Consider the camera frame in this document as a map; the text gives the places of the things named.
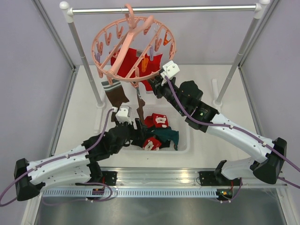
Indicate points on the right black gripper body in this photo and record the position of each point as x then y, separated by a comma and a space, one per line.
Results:
164, 90

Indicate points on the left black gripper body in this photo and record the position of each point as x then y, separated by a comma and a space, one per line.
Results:
134, 134

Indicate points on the black sock white stripes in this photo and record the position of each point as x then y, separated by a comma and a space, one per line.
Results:
140, 144

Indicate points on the red santa sock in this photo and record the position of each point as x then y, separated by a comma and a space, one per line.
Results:
152, 144
157, 121

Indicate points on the brown striped sock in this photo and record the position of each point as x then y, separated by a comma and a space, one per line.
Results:
141, 104
115, 93

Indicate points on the pink round clip hanger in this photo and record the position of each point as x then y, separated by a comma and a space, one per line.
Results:
128, 49

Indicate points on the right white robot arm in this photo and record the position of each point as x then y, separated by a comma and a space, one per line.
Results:
266, 155

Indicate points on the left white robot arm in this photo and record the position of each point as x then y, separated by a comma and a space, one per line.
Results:
76, 166

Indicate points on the white perforated basket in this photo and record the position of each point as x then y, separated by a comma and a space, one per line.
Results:
176, 122

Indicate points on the metal drying rack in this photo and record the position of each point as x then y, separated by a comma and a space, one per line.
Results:
258, 8

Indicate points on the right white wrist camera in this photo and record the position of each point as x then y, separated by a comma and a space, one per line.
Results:
170, 70

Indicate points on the metal base rail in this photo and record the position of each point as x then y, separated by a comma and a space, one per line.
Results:
157, 177

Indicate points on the white slotted cable duct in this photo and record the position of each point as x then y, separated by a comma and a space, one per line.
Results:
131, 192

